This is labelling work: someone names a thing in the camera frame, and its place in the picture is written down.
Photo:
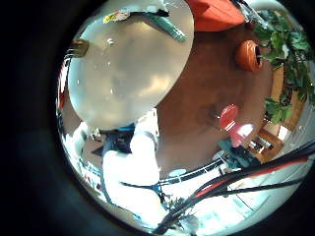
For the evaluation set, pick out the green leafy indoor plant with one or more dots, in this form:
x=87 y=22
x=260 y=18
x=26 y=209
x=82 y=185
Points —
x=288 y=49

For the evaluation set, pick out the round orange pouf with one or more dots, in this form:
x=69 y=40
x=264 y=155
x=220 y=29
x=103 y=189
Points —
x=246 y=55

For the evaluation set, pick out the red pink chair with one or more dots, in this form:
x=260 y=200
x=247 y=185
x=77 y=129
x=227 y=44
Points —
x=229 y=119

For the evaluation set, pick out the wooden shelf cabinet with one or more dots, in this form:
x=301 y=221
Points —
x=267 y=146

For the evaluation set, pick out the orange beanbag sofa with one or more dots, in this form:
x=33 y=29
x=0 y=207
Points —
x=215 y=14

